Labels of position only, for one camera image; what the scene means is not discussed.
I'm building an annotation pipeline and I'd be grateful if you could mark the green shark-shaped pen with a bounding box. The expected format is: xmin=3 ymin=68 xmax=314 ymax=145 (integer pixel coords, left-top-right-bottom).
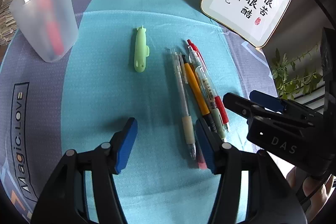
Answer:
xmin=133 ymin=26 xmax=150 ymax=73

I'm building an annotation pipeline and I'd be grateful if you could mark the green leafy vine plant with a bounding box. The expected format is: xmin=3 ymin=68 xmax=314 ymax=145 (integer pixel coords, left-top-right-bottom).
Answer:
xmin=270 ymin=44 xmax=326 ymax=101

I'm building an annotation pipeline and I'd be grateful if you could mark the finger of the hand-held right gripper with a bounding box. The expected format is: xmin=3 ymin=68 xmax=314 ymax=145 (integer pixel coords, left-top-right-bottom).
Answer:
xmin=223 ymin=92 xmax=313 ymax=130
xmin=249 ymin=90 xmax=323 ymax=119

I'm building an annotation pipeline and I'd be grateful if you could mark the clear pen with green grip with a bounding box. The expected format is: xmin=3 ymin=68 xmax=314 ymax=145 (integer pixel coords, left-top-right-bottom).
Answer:
xmin=195 ymin=65 xmax=227 ymax=143

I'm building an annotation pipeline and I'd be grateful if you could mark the tall stack of paper booklets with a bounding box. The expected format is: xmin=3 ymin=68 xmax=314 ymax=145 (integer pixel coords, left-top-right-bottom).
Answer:
xmin=0 ymin=0 xmax=20 ymax=46

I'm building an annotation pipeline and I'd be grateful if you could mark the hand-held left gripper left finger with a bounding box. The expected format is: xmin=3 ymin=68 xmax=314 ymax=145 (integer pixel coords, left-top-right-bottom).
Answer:
xmin=30 ymin=117 xmax=138 ymax=224

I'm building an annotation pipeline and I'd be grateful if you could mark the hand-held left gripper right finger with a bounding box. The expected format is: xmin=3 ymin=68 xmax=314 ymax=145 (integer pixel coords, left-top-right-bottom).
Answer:
xmin=196 ymin=118 xmax=307 ymax=224

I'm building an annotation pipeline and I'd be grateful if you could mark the pink and green eraser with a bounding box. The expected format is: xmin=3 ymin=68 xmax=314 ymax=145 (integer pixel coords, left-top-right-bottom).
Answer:
xmin=196 ymin=145 xmax=209 ymax=170

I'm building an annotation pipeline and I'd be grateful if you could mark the clear pen with white grip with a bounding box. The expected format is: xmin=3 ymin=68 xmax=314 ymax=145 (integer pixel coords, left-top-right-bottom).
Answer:
xmin=165 ymin=48 xmax=197 ymax=160

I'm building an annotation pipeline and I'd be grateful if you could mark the person's right hand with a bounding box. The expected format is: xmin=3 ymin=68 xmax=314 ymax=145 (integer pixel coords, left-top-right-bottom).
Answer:
xmin=286 ymin=166 xmax=336 ymax=206

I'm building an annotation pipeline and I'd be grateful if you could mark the translucent plastic cup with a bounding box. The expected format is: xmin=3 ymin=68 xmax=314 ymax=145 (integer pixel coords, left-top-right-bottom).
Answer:
xmin=10 ymin=0 xmax=79 ymax=63

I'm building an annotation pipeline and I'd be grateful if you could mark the yellow and black pen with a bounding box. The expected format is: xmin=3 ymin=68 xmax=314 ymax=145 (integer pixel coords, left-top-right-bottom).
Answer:
xmin=182 ymin=55 xmax=217 ymax=132

